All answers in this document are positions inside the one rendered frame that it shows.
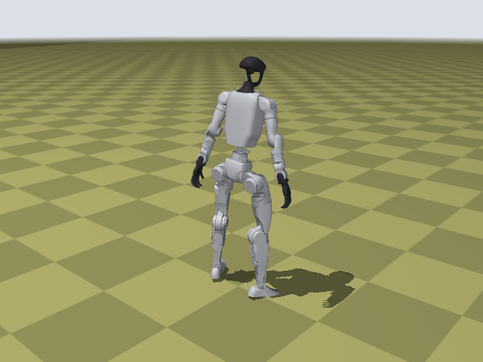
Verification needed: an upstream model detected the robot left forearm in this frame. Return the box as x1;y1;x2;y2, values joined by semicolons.
197;125;216;164

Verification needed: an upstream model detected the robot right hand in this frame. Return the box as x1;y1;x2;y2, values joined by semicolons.
277;173;291;209

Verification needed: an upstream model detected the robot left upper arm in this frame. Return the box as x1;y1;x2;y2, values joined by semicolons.
208;91;230;137

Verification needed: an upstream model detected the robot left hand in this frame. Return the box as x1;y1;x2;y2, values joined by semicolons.
191;156;206;188

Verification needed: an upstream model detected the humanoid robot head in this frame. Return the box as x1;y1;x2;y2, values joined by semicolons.
236;57;266;94

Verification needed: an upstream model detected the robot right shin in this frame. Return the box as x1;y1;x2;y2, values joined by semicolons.
250;231;269;289

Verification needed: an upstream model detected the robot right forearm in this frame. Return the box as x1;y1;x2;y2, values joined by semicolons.
270;134;288;179

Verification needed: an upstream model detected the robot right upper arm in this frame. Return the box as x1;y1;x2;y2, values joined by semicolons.
258;97;280;148

